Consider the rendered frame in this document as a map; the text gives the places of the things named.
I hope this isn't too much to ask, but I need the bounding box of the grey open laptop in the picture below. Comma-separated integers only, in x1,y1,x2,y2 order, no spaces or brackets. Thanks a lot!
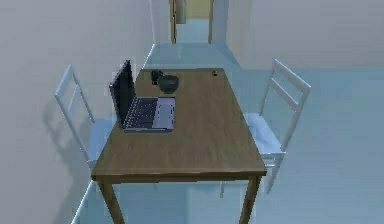
109,59,177,133

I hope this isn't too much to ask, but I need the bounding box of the brown wooden table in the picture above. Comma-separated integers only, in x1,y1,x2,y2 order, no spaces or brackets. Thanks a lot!
90,67,268,224

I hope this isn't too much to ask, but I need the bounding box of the dark green bowl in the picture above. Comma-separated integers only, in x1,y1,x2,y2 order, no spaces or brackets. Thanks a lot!
157,74,180,95

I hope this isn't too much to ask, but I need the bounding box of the dark small cup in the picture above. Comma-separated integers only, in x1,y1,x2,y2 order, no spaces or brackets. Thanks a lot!
150,69,164,86

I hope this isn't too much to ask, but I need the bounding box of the white wooden chair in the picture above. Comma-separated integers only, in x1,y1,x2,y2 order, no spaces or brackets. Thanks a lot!
53,64,116,170
219,58,312,198

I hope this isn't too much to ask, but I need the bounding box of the brown wooden door frame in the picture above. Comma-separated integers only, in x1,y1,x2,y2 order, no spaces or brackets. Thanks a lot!
170,0,214,45

